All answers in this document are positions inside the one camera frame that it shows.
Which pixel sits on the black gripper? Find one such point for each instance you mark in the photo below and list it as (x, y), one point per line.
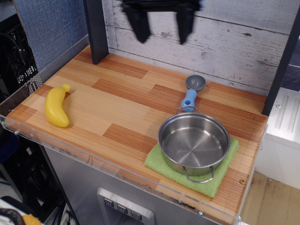
(136, 12)

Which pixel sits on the yellow toy banana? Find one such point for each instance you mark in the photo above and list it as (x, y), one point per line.
(54, 106)

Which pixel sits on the stainless steel pot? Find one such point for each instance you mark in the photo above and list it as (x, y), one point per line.
(193, 144)

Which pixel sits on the green cloth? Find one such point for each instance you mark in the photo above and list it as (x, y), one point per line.
(156, 162)

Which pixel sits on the blue grey toy scoop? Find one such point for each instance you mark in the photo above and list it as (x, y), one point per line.
(194, 84)

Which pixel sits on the white ridged side counter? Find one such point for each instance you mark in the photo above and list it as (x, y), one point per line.
(279, 154)

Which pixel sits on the clear acrylic guard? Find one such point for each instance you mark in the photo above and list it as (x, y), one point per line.
(115, 109)

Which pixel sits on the silver toy fridge cabinet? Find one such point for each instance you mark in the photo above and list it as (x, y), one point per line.
(80, 183)

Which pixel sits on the silver dispenser button panel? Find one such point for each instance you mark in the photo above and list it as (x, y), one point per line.
(118, 210)

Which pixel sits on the yellow black object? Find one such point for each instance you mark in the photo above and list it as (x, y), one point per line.
(13, 217)

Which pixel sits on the dark grey left post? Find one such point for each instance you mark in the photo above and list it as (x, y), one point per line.
(96, 29)

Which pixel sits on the dark grey post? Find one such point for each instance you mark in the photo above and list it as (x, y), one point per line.
(283, 65)
(96, 29)

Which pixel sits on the dark grey right post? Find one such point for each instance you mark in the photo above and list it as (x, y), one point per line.
(283, 65)

